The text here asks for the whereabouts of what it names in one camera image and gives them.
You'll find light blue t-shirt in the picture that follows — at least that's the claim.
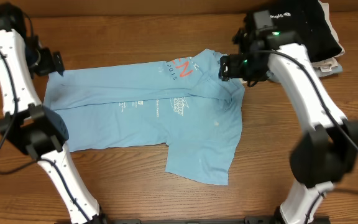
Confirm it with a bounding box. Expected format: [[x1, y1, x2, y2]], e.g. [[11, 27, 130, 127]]
[[44, 49, 245, 185]]

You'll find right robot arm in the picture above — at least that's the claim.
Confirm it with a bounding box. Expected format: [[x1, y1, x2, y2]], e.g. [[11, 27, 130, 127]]
[[219, 11, 358, 223]]

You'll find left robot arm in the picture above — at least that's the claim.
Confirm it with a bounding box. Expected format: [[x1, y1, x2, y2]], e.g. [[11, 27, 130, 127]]
[[0, 2, 109, 224]]

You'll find grey-blue folded shirt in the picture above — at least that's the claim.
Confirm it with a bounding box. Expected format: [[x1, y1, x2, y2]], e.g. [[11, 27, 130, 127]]
[[267, 64, 343, 83]]

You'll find black folded shirt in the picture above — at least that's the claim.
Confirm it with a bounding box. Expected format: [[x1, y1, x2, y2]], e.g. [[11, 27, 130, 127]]
[[267, 0, 342, 62]]

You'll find beige folded shirt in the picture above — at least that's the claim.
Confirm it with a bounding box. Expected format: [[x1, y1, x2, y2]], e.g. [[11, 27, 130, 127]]
[[312, 1, 345, 68]]

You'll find brown cardboard backboard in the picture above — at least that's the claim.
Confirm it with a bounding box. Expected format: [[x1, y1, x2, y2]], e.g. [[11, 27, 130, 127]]
[[0, 0, 358, 18]]

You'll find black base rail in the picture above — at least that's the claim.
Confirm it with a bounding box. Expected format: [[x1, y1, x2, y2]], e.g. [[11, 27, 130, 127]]
[[86, 216, 283, 224]]

